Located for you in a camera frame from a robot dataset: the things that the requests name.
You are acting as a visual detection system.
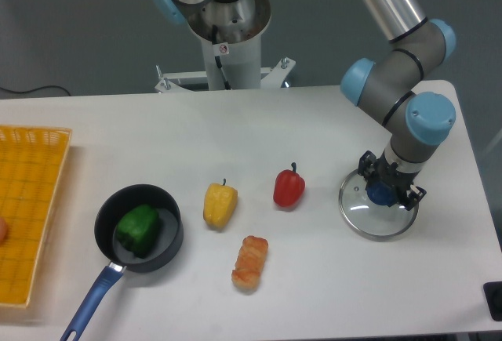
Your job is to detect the black device at table edge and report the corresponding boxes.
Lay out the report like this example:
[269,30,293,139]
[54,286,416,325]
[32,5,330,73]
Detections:
[482,281,502,321]

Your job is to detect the yellow woven basket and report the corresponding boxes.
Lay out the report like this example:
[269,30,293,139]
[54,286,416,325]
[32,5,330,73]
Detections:
[1,125,72,308]

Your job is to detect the glass pot lid blue knob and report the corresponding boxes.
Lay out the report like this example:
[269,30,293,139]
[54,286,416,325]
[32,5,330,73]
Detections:
[338,170,419,241]

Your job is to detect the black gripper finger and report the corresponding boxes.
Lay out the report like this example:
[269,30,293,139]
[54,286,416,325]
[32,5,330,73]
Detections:
[358,151,377,185]
[398,184,427,211]

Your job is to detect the green toy bell pepper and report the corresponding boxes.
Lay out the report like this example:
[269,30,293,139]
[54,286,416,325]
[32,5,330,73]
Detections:
[115,204,160,259]

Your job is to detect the orange object in basket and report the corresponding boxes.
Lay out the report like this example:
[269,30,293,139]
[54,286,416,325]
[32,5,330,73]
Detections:
[0,217,9,243]

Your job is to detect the red toy bell pepper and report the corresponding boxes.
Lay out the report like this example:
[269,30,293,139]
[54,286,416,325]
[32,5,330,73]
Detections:
[273,162,306,208]

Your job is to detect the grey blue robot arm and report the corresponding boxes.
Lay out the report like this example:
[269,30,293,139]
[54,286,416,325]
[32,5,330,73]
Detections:
[152,0,457,210]

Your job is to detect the black cable on pedestal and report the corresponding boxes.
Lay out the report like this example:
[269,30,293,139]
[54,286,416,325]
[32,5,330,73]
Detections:
[211,24,232,91]

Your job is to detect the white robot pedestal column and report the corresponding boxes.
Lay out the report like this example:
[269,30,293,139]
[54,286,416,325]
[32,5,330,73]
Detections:
[184,0,272,92]

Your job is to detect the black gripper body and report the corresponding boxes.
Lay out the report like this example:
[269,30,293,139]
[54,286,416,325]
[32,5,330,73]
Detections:
[372,157,417,202]

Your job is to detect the toy bread roll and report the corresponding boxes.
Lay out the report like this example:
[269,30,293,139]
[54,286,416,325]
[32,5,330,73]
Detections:
[231,235,269,291]

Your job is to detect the white pedestal base frame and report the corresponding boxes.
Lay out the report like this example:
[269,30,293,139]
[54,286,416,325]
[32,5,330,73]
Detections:
[154,57,296,94]

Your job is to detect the black floor cable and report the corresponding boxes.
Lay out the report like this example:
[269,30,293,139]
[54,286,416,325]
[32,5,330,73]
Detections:
[0,85,71,96]

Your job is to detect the yellow toy bell pepper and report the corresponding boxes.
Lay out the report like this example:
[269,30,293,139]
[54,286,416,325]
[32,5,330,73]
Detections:
[203,178,238,230]

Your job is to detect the black saucepan blue handle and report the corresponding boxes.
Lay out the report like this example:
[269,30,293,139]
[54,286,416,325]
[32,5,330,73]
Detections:
[61,184,184,340]

